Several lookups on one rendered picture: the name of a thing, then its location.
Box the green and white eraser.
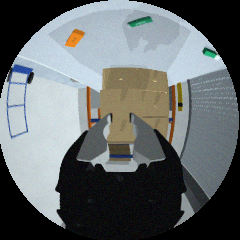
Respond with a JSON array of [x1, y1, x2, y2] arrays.
[[202, 47, 221, 60]]

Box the tan wooden drawer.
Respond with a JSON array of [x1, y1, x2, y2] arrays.
[[107, 120, 136, 142], [104, 69, 137, 89], [100, 89, 142, 120], [142, 119, 167, 137], [138, 69, 168, 93], [142, 93, 168, 117]]

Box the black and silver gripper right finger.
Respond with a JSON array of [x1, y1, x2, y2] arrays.
[[130, 113, 187, 194]]

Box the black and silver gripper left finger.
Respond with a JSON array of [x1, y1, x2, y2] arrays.
[[55, 113, 112, 193]]

